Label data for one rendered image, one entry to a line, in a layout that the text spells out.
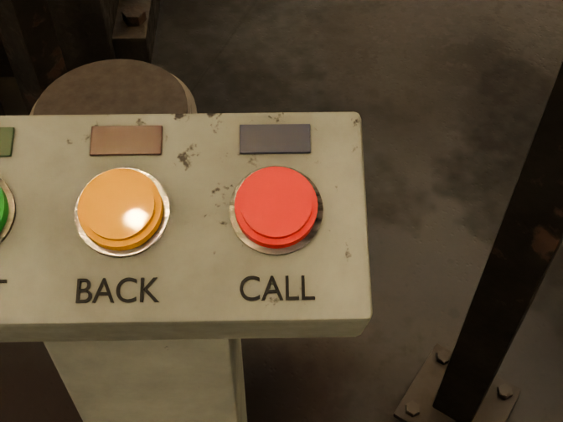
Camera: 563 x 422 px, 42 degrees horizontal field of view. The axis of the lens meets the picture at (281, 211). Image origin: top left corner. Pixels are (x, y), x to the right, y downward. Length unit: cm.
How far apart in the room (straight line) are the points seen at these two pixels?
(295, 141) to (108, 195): 10
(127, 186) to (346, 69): 104
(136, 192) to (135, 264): 3
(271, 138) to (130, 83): 21
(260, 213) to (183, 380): 13
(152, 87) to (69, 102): 6
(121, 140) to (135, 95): 17
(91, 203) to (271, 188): 9
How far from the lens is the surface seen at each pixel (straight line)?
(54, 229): 38
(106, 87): 56
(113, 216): 36
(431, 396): 98
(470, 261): 111
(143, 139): 38
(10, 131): 40
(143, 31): 136
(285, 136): 38
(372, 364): 100
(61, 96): 56
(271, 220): 35
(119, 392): 46
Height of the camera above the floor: 88
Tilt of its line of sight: 51 degrees down
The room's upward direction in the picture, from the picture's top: straight up
